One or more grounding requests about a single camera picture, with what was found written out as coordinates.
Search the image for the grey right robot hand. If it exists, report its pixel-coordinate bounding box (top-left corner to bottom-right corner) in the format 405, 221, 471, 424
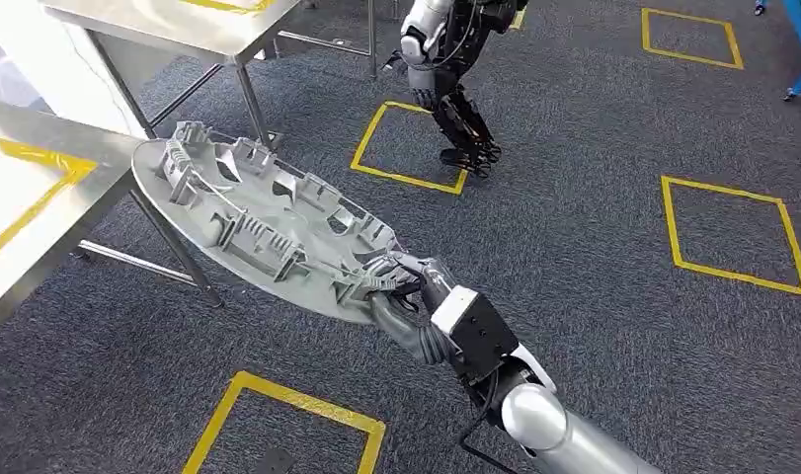
362, 251, 459, 357

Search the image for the grey plastic wheel cover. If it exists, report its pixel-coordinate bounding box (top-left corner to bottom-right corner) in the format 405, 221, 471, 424
131, 119, 409, 327

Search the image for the silver black humanoid robot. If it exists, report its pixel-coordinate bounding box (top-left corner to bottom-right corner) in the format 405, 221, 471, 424
381, 0, 530, 180

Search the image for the dark floor plate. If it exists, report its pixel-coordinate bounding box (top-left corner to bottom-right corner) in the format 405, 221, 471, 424
251, 447, 298, 474

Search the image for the steel bench with yellow tape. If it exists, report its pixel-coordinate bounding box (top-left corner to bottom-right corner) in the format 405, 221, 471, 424
39, 0, 379, 153
0, 98, 226, 343

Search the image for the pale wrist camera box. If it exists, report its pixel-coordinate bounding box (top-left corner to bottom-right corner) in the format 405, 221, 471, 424
431, 284, 521, 382

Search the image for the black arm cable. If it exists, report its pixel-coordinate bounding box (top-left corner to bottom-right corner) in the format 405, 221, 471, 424
457, 372, 521, 474

